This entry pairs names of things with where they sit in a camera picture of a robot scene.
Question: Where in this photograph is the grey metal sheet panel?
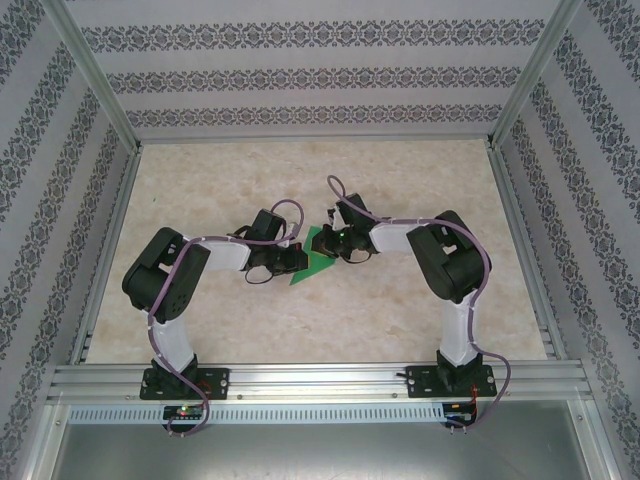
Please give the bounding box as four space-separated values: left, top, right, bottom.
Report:
47 423 609 480

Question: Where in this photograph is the aluminium back rail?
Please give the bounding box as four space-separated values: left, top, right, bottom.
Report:
135 130 494 146

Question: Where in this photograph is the thin black left gripper cable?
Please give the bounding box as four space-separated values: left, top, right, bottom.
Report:
243 264 276 287

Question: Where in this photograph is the aluminium frame post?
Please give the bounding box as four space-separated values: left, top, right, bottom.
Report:
485 0 585 150
44 0 144 151

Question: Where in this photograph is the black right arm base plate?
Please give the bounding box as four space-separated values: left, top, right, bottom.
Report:
405 364 499 400

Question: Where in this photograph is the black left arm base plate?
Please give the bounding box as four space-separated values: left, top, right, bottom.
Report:
139 367 231 401

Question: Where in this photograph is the slotted grey cable duct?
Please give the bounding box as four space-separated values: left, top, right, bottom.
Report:
67 403 446 425

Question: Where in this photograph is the aluminium mounting rail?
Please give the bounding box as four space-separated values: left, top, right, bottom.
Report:
47 360 594 404

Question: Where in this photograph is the green paper sheet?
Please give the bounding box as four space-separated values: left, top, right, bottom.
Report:
288 225 337 286

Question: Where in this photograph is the aluminium side rail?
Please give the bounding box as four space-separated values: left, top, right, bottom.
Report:
68 147 144 365
487 147 569 361

